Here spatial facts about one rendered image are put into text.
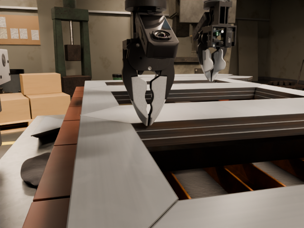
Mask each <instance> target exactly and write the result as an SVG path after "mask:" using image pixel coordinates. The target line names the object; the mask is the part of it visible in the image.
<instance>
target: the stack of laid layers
mask: <svg viewBox="0 0 304 228"><path fill-rule="evenodd" d="M105 83H106V85H107V86H123V85H124V83H123V82H105ZM198 83H229V82H226V81H219V80H213V81H208V80H194V81H174V82H173V84H198ZM111 93H112V94H113V96H114V97H115V99H116V100H117V102H118V104H132V102H131V99H130V97H129V94H128V92H127V91H114V92H111ZM151 98H152V92H151V91H150V90H147V91H146V93H145V100H146V102H147V103H150V100H151ZM285 98H304V96H301V95H294V94H289V93H284V92H279V91H274V90H268V89H263V88H258V87H248V88H218V89H188V90H170V93H169V95H168V97H167V99H166V101H165V102H181V101H203V100H235V99H258V100H263V99H285ZM132 126H133V127H134V129H135V130H136V132H137V134H138V135H139V137H140V138H141V140H142V142H143V143H144V145H145V146H146V147H156V146H167V145H179V144H190V143H207V142H218V141H230V140H241V139H253V138H269V137H281V136H292V135H304V114H287V115H271V116H256V117H240V118H224V119H202V120H186V121H170V122H155V123H153V124H152V125H151V126H145V125H144V123H133V124H132Z"/></svg>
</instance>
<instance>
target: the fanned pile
mask: <svg viewBox="0 0 304 228"><path fill-rule="evenodd" d="M62 122H63V119H57V118H52V117H47V116H45V117H44V118H43V120H42V121H41V123H40V124H39V125H38V126H37V128H36V129H35V130H34V132H33V133H32V134H31V136H33V137H36V138H40V137H43V136H47V135H50V134H53V133H57V132H59V130H60V128H61V125H62Z"/></svg>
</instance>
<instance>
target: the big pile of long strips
mask: <svg viewBox="0 0 304 228"><path fill-rule="evenodd" d="M138 77H140V78H142V79H143V80H151V79H154V78H155V75H138ZM195 78H206V76H205V75H204V74H175V79H195ZM216 78H228V79H233V80H239V81H247V82H251V80H252V78H253V77H252V76H233V74H217V76H216Z"/></svg>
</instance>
